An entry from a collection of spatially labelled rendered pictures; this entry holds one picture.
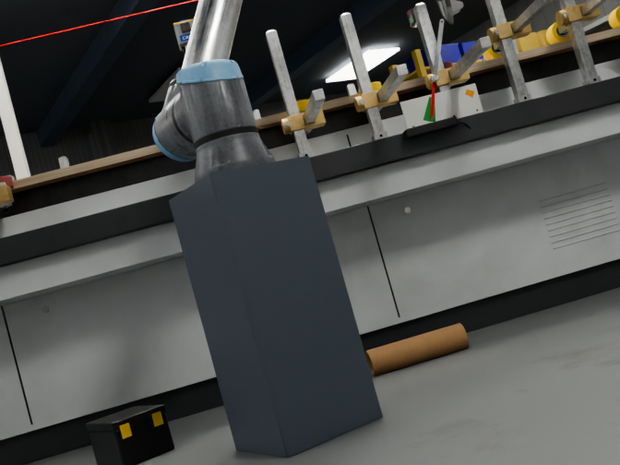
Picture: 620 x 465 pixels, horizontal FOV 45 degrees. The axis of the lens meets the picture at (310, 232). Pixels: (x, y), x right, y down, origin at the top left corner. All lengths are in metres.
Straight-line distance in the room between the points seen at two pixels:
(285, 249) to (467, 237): 1.19
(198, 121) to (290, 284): 0.42
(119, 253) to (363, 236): 0.83
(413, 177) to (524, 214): 0.50
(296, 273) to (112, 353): 1.12
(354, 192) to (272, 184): 0.82
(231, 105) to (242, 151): 0.11
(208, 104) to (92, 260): 0.87
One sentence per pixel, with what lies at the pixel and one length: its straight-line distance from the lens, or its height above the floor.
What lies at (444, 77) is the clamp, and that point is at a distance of 2.51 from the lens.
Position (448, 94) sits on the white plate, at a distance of 2.50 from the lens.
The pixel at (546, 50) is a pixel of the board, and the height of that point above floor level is 0.88.
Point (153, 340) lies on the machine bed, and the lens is 2.56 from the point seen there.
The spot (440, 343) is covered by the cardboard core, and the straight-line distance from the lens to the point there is 2.28.
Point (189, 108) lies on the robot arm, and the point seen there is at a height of 0.77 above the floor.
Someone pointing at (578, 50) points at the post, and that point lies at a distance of 2.71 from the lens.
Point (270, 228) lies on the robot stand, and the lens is 1.58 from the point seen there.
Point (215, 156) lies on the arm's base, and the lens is 1.65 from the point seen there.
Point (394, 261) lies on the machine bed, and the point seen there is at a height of 0.31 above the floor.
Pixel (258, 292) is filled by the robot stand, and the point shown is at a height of 0.34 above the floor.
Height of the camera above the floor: 0.34
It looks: 3 degrees up
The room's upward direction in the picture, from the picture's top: 16 degrees counter-clockwise
